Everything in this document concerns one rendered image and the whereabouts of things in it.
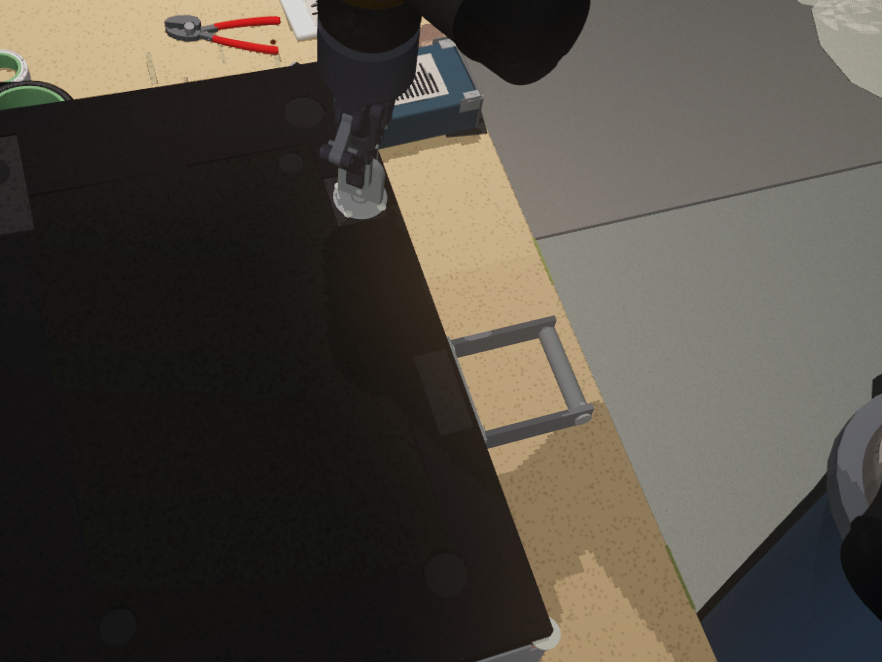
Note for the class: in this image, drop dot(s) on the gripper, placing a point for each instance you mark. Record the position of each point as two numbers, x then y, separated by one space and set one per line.
365 62

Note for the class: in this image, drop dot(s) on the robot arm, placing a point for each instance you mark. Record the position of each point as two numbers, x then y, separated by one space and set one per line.
517 38

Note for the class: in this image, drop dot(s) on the white flat rack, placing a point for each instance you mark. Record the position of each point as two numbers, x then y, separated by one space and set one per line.
298 17

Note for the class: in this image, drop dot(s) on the white round coffin foot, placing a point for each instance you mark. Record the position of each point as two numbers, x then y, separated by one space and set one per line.
546 639

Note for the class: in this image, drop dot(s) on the grey mixer coffin body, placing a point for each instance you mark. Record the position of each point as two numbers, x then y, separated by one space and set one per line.
513 654

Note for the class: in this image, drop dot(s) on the blue vented equipment box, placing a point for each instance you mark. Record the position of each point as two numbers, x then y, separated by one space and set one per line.
441 103

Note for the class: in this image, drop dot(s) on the white crumpled cover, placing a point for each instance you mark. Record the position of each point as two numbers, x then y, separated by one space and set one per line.
851 38

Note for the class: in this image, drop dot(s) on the dark blue mat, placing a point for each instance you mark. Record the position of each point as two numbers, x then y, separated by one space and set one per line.
785 592

